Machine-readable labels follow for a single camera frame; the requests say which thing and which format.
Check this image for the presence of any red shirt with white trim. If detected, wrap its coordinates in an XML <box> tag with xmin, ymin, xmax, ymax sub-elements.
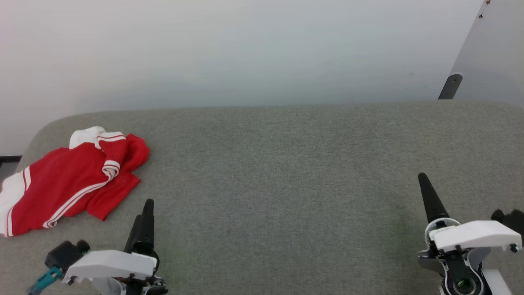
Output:
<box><xmin>0</xmin><ymin>126</ymin><xmax>150</xmax><ymax>238</ymax></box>

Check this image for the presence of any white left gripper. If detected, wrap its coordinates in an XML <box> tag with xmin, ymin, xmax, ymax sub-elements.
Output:
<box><xmin>63</xmin><ymin>199</ymin><xmax>169</xmax><ymax>295</ymax></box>

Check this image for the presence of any white panel with screws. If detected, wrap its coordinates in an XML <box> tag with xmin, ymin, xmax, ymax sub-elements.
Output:
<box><xmin>449</xmin><ymin>0</ymin><xmax>524</xmax><ymax>108</ymax></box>

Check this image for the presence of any teal plug left camera cable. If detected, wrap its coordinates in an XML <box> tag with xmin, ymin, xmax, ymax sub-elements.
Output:
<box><xmin>28</xmin><ymin>265</ymin><xmax>64</xmax><ymax>295</ymax></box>

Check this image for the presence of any grey metal bracket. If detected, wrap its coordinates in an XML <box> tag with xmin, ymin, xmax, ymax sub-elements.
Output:
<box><xmin>438</xmin><ymin>73</ymin><xmax>463</xmax><ymax>100</ymax></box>

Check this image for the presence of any black framed panel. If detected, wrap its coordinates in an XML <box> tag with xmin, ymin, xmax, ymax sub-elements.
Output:
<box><xmin>0</xmin><ymin>155</ymin><xmax>23</xmax><ymax>183</ymax></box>

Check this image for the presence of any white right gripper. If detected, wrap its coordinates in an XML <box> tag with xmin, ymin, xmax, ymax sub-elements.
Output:
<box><xmin>418</xmin><ymin>172</ymin><xmax>523</xmax><ymax>276</ymax></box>

